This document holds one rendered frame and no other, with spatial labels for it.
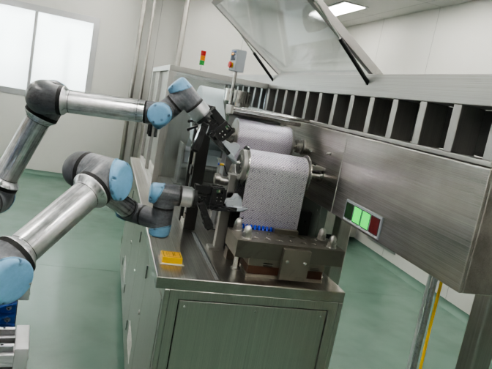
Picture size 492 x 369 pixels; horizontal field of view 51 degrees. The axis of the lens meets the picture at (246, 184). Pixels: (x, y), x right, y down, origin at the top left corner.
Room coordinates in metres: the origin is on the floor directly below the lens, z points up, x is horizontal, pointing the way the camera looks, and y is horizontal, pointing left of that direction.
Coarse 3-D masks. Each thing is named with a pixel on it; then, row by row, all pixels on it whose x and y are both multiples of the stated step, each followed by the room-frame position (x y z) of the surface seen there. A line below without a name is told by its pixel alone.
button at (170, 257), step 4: (160, 252) 1.75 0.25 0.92; (164, 252) 1.74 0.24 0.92; (168, 252) 1.74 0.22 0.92; (172, 252) 1.75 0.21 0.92; (176, 252) 1.76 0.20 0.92; (160, 256) 1.73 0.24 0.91; (164, 256) 1.69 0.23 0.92; (168, 256) 1.70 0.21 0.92; (172, 256) 1.70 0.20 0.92; (176, 256) 1.71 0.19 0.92; (180, 256) 1.72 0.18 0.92; (164, 260) 1.69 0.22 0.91; (168, 260) 1.69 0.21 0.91; (172, 260) 1.70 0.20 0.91; (176, 260) 1.70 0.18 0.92; (180, 260) 1.70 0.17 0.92
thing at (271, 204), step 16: (256, 192) 1.90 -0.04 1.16; (272, 192) 1.92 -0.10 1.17; (288, 192) 1.94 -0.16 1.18; (304, 192) 1.95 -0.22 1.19; (256, 208) 1.91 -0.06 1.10; (272, 208) 1.92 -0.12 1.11; (288, 208) 1.94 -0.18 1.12; (256, 224) 1.91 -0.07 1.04; (272, 224) 1.93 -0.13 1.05; (288, 224) 1.94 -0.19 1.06
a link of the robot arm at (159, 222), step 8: (144, 208) 1.82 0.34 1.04; (152, 208) 1.80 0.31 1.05; (144, 216) 1.80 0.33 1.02; (152, 216) 1.79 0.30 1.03; (160, 216) 1.78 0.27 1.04; (168, 216) 1.79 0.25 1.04; (144, 224) 1.80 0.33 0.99; (152, 224) 1.78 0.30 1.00; (160, 224) 1.78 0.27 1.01; (168, 224) 1.79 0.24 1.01; (152, 232) 1.78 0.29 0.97; (160, 232) 1.78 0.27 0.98; (168, 232) 1.80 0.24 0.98
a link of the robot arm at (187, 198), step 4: (184, 188) 1.81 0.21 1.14; (188, 188) 1.82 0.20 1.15; (192, 188) 1.82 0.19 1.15; (184, 192) 1.80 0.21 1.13; (188, 192) 1.81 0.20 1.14; (192, 192) 1.81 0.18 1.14; (184, 196) 1.80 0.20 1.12; (188, 196) 1.80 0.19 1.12; (192, 196) 1.80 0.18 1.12; (184, 200) 1.80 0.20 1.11; (188, 200) 1.80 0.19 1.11; (192, 200) 1.80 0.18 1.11; (180, 204) 1.80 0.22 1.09; (184, 204) 1.80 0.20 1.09; (188, 204) 1.81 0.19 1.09; (192, 204) 1.82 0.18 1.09
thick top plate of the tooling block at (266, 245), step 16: (240, 240) 1.69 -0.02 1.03; (256, 240) 1.72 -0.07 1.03; (272, 240) 1.76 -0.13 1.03; (288, 240) 1.80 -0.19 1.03; (304, 240) 1.85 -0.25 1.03; (320, 240) 1.89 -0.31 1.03; (240, 256) 1.69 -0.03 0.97; (256, 256) 1.71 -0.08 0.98; (272, 256) 1.72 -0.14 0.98; (320, 256) 1.77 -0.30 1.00; (336, 256) 1.79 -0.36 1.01
